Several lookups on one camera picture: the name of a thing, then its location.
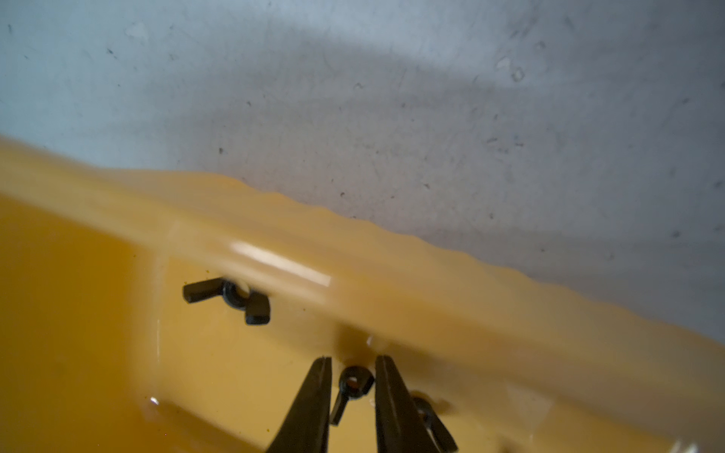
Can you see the wing nut in tray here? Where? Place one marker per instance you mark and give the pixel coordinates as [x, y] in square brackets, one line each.
[354, 383]
[440, 434]
[255, 305]

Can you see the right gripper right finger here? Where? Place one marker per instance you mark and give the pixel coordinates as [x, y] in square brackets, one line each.
[399, 427]

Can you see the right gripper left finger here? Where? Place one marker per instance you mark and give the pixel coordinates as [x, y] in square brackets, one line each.
[307, 423]

